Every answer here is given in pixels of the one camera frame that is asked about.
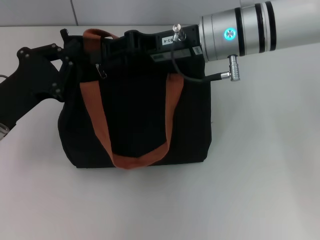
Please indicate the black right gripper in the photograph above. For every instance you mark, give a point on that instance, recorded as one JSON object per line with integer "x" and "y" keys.
{"x": 180, "y": 47}

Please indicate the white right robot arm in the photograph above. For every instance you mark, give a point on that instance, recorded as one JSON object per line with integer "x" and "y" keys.
{"x": 250, "y": 32}

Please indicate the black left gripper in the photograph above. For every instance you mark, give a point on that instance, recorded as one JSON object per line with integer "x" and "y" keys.
{"x": 22, "y": 85}

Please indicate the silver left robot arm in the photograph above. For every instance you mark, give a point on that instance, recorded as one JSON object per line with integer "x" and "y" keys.
{"x": 3, "y": 131}

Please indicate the silver zipper pull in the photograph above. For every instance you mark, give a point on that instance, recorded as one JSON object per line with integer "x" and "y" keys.
{"x": 101, "y": 72}

